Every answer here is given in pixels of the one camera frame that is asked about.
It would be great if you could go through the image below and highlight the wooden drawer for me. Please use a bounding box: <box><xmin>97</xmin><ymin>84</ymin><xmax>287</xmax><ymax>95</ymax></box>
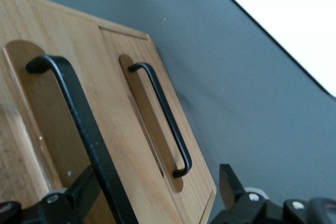
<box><xmin>0</xmin><ymin>0</ymin><xmax>148</xmax><ymax>224</ymax></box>
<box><xmin>98</xmin><ymin>25</ymin><xmax>215</xmax><ymax>224</ymax></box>

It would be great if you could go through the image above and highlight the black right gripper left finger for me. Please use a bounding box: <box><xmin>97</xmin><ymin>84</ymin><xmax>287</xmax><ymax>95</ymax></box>
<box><xmin>0</xmin><ymin>166</ymin><xmax>102</xmax><ymax>224</ymax></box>

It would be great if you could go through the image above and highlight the black metal drawer handle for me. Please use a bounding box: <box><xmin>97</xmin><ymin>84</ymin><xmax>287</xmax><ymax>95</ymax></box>
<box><xmin>25</xmin><ymin>54</ymin><xmax>139</xmax><ymax>224</ymax></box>
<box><xmin>127</xmin><ymin>62</ymin><xmax>193</xmax><ymax>178</ymax></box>

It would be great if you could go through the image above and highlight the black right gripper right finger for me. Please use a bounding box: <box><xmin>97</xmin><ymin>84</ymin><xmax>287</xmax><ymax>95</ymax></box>
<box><xmin>209</xmin><ymin>163</ymin><xmax>336</xmax><ymax>224</ymax></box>

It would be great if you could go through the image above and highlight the oak wooden drawer cabinet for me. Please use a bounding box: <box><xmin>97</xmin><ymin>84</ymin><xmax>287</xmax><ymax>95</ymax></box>
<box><xmin>0</xmin><ymin>0</ymin><xmax>218</xmax><ymax>224</ymax></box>

